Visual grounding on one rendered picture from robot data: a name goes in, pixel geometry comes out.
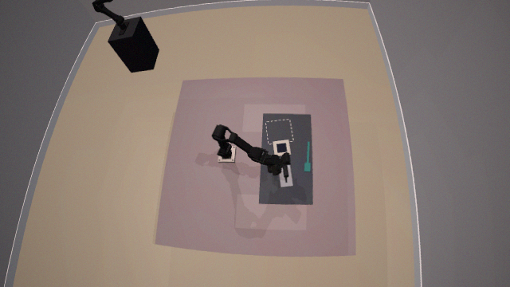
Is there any beige square tile with dark rectangle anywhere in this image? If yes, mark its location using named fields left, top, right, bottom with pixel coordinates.
left=273, top=140, right=291, bottom=156

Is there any teal small trowel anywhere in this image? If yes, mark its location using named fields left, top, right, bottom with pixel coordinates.
left=304, top=142, right=310, bottom=172

